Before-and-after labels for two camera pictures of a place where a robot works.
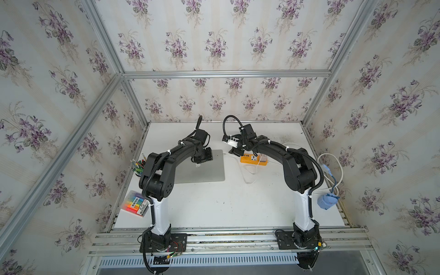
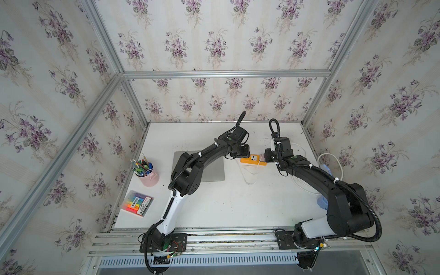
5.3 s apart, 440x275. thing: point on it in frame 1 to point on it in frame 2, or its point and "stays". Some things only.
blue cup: (327, 200) stays
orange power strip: (261, 159) stays
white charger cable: (256, 167) to (243, 175)
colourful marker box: (135, 203) stays
